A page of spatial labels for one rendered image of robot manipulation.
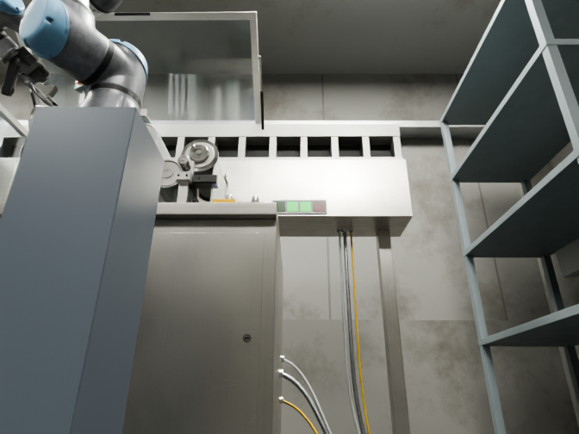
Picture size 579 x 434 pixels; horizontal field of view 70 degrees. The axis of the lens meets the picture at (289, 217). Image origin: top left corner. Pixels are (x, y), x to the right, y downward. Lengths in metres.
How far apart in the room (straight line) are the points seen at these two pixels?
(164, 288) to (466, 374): 2.28
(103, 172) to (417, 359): 2.49
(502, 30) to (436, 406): 2.22
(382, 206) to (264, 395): 1.10
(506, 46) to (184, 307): 2.25
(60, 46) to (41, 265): 0.45
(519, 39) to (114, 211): 2.40
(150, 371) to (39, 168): 0.56
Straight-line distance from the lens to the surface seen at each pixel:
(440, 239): 3.27
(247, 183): 1.96
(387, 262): 2.00
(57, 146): 0.91
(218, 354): 1.13
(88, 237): 0.79
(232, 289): 1.16
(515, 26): 2.69
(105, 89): 1.02
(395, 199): 1.96
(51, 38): 1.00
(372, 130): 2.15
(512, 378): 3.19
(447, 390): 3.02
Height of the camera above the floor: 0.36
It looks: 25 degrees up
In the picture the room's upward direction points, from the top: straight up
